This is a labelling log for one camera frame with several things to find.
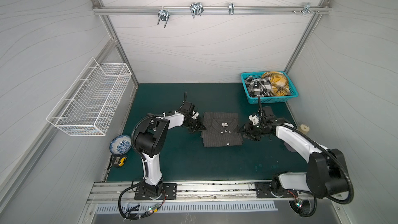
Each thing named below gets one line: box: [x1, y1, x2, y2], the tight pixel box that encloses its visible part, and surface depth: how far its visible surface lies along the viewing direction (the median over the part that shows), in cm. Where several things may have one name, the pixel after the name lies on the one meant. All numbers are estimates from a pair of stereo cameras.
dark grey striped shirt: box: [200, 112, 244, 148], surface depth 93 cm
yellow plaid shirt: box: [261, 71, 291, 97], surface depth 109 cm
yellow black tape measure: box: [111, 154, 127, 168], surface depth 82 cm
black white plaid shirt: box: [244, 75, 274, 98], surface depth 109 cm
